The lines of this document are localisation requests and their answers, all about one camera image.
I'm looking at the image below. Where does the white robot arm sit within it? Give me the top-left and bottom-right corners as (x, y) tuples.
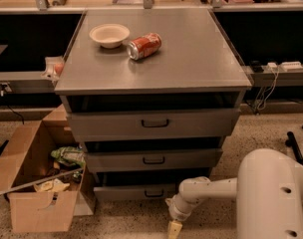
(166, 148), (303, 239)

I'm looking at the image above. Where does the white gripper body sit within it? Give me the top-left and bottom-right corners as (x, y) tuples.
(165, 194), (193, 222)

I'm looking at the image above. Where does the black chair base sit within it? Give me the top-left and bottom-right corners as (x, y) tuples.
(285, 124), (303, 165)

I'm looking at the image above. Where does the clear plastic bag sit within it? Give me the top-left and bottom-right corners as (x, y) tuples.
(41, 56), (65, 81)

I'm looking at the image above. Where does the grey top drawer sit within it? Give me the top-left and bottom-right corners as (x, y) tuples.
(67, 109), (240, 142)

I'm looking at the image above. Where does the grey bottom drawer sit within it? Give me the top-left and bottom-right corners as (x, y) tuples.
(94, 168), (210, 201)

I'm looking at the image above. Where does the red soda can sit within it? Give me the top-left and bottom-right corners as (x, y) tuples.
(127, 33), (161, 61)

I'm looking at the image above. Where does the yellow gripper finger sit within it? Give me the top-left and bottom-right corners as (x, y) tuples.
(167, 220), (182, 239)

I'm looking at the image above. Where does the white paper bowl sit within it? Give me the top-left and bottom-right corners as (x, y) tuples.
(89, 24), (130, 49)

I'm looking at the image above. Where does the open cardboard box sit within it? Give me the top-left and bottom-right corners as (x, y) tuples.
(0, 107), (96, 233)

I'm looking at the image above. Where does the green snack bag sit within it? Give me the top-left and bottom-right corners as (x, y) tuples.
(51, 146), (86, 167)

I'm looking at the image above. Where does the grey middle drawer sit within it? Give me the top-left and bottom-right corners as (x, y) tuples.
(86, 148), (222, 172)

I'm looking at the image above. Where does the grey drawer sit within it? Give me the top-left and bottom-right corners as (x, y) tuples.
(67, 109), (240, 142)
(86, 148), (222, 172)
(94, 168), (210, 201)

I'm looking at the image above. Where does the white power strip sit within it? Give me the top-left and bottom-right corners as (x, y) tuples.
(280, 61), (303, 72)

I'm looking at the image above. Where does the yellow crumpled wrapper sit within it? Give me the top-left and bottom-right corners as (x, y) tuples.
(34, 179), (70, 192)

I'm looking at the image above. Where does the grey metal drawer cabinet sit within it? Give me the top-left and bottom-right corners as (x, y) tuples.
(54, 7), (253, 184)

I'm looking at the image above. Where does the grey metal bar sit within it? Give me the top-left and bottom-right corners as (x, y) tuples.
(0, 167), (84, 195)

